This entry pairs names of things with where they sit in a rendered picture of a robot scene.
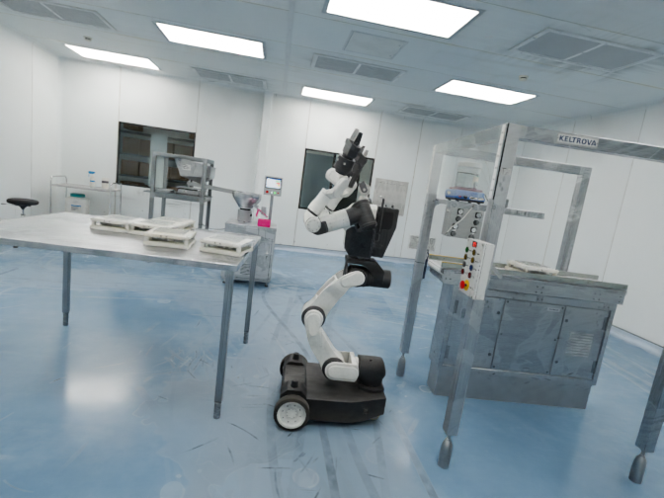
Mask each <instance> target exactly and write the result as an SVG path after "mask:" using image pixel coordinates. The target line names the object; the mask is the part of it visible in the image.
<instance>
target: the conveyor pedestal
mask: <svg viewBox="0 0 664 498"><path fill-rule="evenodd" d="M458 287H459V286H456V285H447V284H444V283H443V285H442V290H441V296H440V301H439V306H438V312H437V317H436V322H435V328H434V333H433V338H432V344H431V349H430V354H429V359H430V360H431V365H430V370H429V375H428V380H427V384H428V385H429V387H430V389H431V391H432V392H433V394H434V395H442V396H449V395H450V390H451V385H452V380H453V375H454V370H455V365H456V360H457V351H458V346H459V341H460V336H461V331H462V326H463V321H464V317H465V312H466V307H467V302H468V296H467V295H466V294H465V293H463V292H459V289H458ZM537 296H538V295H537V294H529V293H521V292H513V291H504V290H487V295H486V299H485V304H484V309H483V313H482V318H481V323H480V328H479V333H478V338H477V342H476V347H475V352H474V357H473V362H472V366H471V371H470V376H469V381H468V386H467V391H466V395H465V398H473V399H484V400H494V401H505V402H516V403H526V404H536V405H547V406H557V407H568V408H579V409H586V405H587V401H588V397H589V394H590V390H591V386H592V385H596V383H597V379H598V375H599V372H600V368H601V364H602V360H603V357H604V354H605V350H606V346H607V342H608V339H609V335H610V331H611V327H612V324H613V320H614V316H615V312H616V309H617V304H611V305H610V309H609V310H607V309H603V306H604V303H603V302H597V301H588V300H580V299H571V298H563V297H555V296H544V297H543V301H542V302H539V301H537Z"/></svg>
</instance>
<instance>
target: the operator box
mask: <svg viewBox="0 0 664 498"><path fill-rule="evenodd" d="M472 241H476V242H477V247H476V248H475V247H472ZM466 247H468V248H469V250H470V251H471V252H470V251H469V250H468V252H467V253H466V252H465V254H467V257H469V258H470V259H469V258H468V259H466V260H464V261H465V262H466V265H468V266H465V267H463V268H464V271H465V273H464V274H463V275H461V276H460V281H459V283H460V282H461V281H465V280H468V281H469V288H468V290H464V289H461V288H460V287H458V289H459V290H460V291H462V292H463V293H465V294H466V295H467V296H469V297H470V298H472V299H477V300H484V295H485V294H486V291H487V288H486V285H487V280H488V276H489V271H490V266H491V261H492V258H493V257H494V252H493V251H494V247H495V245H493V244H490V243H487V242H484V241H481V240H478V239H472V238H468V240H467V245H466ZM473 249H475V250H476V253H477V254H479V255H477V254H475V256H473V255H472V251H473ZM472 257H474V263H473V264H472V263H471V262H470V260H471V258H472ZM475 261H476V262H477V263H476V262H475ZM470 265H473V269H474V270H472V271H470V270H469V266H470ZM475 269H476V270H475ZM469 272H471V275H472V277H471V278H470V279H469V278H468V276H467V275H468V273H469Z"/></svg>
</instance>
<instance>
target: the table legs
mask: <svg viewBox="0 0 664 498"><path fill-rule="evenodd" d="M258 246H259V245H258ZM258 246H257V247H256V248H255V250H254V251H253V252H252V259H251V268H250V278H249V288H248V296H247V306H246V316H245V325H244V338H243V344H248V336H249V330H250V320H251V311H252V301H253V292H254V284H255V274H256V265H257V255H258ZM234 274H235V272H232V271H226V276H225V286H224V297H223V308H222V318H221V328H220V339H219V350H218V361H217V371H216V382H215V393H214V409H213V419H219V418H220V410H221V401H222V396H223V386H224V376H225V366H226V355H227V345H228V335H229V324H230V314H231V304H232V295H233V284H234ZM70 281H71V253H70V252H63V277H62V313H63V322H62V325H63V326H67V325H68V317H69V312H70Z"/></svg>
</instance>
